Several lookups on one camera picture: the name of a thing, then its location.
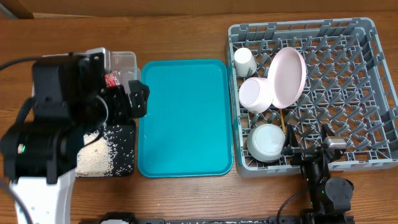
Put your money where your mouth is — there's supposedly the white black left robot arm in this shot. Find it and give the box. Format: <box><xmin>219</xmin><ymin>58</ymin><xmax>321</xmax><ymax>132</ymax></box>
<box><xmin>1</xmin><ymin>50</ymin><xmax>150</xmax><ymax>223</ymax></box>

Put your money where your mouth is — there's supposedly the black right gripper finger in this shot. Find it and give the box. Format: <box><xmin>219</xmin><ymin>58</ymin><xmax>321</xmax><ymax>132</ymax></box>
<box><xmin>321</xmin><ymin>124</ymin><xmax>336</xmax><ymax>142</ymax></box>
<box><xmin>284</xmin><ymin>124</ymin><xmax>299</xmax><ymax>148</ymax></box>

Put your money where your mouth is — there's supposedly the clear plastic waste bin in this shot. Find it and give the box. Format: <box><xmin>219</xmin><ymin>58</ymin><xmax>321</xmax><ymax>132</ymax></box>
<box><xmin>110</xmin><ymin>51</ymin><xmax>141</xmax><ymax>95</ymax></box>

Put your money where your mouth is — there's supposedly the pale green cup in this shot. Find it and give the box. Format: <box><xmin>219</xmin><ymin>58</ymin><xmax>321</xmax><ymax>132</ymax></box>
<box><xmin>234</xmin><ymin>47</ymin><xmax>257</xmax><ymax>77</ymax></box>

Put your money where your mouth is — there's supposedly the teal plastic serving tray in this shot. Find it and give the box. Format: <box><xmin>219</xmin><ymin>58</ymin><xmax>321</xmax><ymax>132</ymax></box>
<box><xmin>137</xmin><ymin>59</ymin><xmax>233</xmax><ymax>178</ymax></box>

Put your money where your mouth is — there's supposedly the small pink saucer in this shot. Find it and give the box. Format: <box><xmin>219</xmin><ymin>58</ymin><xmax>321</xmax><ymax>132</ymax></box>
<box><xmin>239</xmin><ymin>77</ymin><xmax>274</xmax><ymax>113</ymax></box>

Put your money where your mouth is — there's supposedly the grey plastic dish rack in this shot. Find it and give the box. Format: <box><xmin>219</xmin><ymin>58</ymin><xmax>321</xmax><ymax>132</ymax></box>
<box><xmin>226</xmin><ymin>17</ymin><xmax>397</xmax><ymax>177</ymax></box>

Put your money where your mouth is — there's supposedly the pink round plate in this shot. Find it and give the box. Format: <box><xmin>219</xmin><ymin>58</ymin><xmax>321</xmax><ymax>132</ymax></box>
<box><xmin>267</xmin><ymin>47</ymin><xmax>307</xmax><ymax>109</ymax></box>

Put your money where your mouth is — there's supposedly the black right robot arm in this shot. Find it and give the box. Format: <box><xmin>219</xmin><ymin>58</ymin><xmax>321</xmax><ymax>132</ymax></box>
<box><xmin>276</xmin><ymin>124</ymin><xmax>355</xmax><ymax>224</ymax></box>

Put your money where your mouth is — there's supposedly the red snack wrapper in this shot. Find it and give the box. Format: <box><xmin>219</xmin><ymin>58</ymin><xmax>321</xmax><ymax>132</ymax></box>
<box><xmin>104</xmin><ymin>71</ymin><xmax>121</xmax><ymax>87</ymax></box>

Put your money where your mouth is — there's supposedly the grey bowl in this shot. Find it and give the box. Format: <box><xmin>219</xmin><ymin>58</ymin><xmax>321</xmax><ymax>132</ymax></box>
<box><xmin>246</xmin><ymin>124</ymin><xmax>285</xmax><ymax>162</ymax></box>

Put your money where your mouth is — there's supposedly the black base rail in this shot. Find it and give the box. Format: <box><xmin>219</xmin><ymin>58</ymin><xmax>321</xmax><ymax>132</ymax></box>
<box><xmin>79</xmin><ymin>212</ymin><xmax>355</xmax><ymax>224</ymax></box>

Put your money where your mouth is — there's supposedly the white rice heap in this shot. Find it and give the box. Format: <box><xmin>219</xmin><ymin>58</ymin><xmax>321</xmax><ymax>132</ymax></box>
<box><xmin>75</xmin><ymin>124</ymin><xmax>135</xmax><ymax>177</ymax></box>

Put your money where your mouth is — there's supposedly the wooden chopstick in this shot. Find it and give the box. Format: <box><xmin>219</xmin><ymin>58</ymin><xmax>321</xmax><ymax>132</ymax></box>
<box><xmin>279</xmin><ymin>109</ymin><xmax>286</xmax><ymax>133</ymax></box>

